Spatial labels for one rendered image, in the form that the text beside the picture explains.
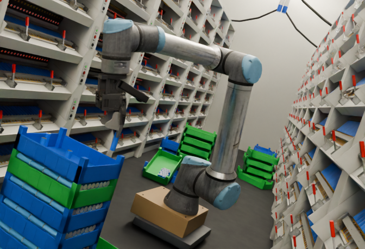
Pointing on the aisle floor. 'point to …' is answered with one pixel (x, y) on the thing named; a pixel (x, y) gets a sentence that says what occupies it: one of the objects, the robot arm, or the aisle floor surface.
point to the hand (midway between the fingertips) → (118, 132)
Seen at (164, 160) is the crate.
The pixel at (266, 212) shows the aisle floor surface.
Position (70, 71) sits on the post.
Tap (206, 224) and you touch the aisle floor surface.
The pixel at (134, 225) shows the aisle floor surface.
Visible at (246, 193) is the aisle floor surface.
